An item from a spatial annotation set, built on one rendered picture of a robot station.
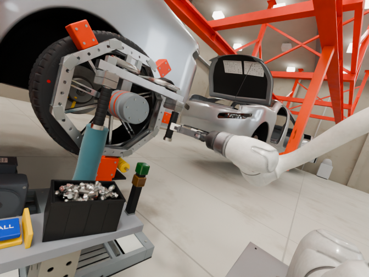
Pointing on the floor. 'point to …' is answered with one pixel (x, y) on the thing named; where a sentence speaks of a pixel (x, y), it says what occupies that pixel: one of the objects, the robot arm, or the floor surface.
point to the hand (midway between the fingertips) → (183, 128)
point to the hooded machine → (325, 169)
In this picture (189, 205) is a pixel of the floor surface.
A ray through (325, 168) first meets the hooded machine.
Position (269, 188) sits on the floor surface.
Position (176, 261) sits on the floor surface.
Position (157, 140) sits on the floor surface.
